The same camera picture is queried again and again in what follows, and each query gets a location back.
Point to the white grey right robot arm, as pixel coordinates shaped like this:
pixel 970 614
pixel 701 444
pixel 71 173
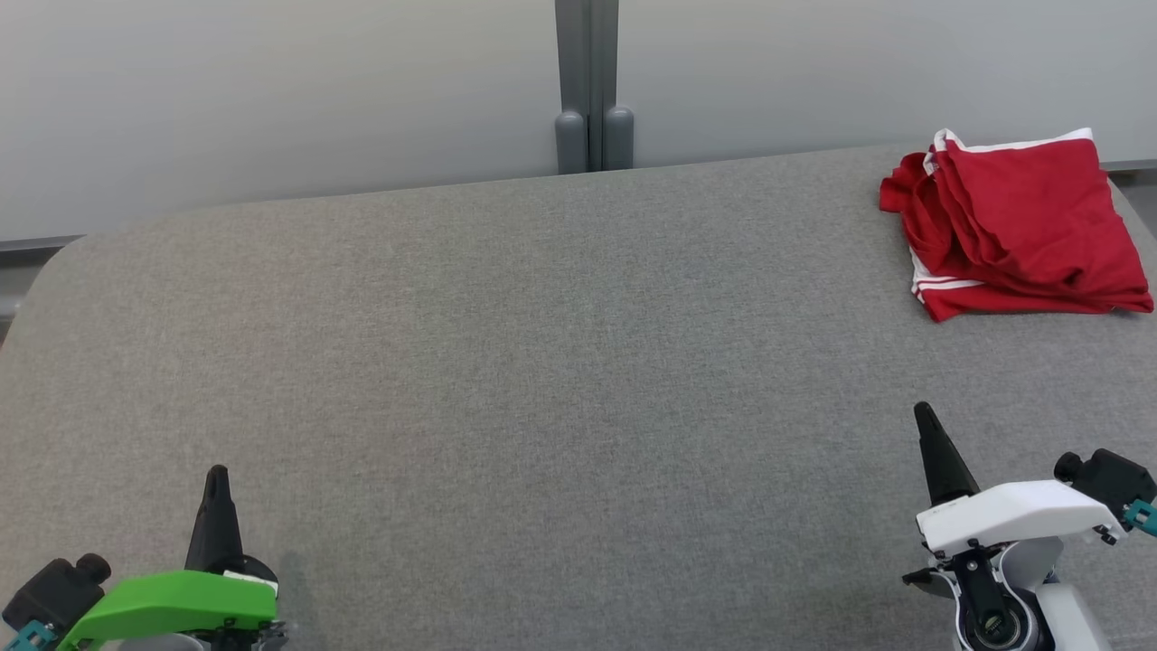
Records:
pixel 1067 615

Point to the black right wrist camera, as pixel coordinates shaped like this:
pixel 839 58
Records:
pixel 1107 475

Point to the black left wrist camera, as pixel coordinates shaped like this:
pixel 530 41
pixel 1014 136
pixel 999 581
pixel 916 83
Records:
pixel 54 592

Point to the grey metal partition post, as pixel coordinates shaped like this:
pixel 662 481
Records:
pixel 592 81

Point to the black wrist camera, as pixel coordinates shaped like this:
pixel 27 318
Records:
pixel 1107 475
pixel 54 592

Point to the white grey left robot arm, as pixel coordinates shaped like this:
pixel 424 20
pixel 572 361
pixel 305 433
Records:
pixel 181 642

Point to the red basketball jersey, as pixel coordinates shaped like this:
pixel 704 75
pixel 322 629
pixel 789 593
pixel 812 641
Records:
pixel 958 307

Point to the red shorts with white hem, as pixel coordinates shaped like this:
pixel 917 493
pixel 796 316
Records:
pixel 1021 208

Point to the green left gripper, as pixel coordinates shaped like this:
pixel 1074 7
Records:
pixel 181 601

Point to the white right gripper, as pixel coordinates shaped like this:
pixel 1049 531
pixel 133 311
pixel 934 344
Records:
pixel 1012 515

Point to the grey partition base rail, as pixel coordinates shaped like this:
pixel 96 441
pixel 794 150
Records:
pixel 1130 166
pixel 36 249

